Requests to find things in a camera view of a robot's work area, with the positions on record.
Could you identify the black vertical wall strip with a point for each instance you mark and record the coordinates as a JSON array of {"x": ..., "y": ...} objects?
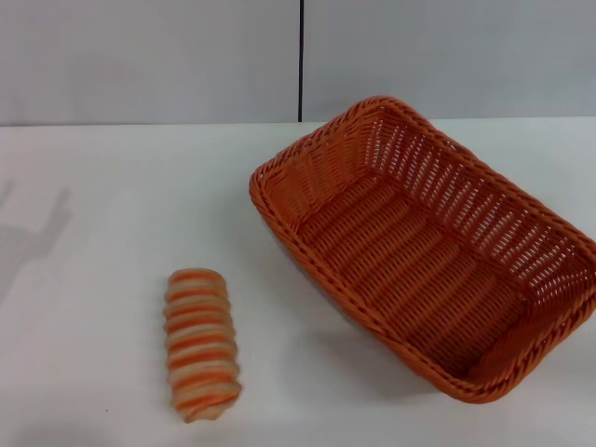
[{"x": 301, "y": 60}]

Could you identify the orange woven plastic basket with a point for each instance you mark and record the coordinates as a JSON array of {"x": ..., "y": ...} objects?
[{"x": 400, "y": 261}]

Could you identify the orange striped bread roll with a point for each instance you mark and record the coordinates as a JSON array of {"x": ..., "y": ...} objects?
[{"x": 201, "y": 340}]

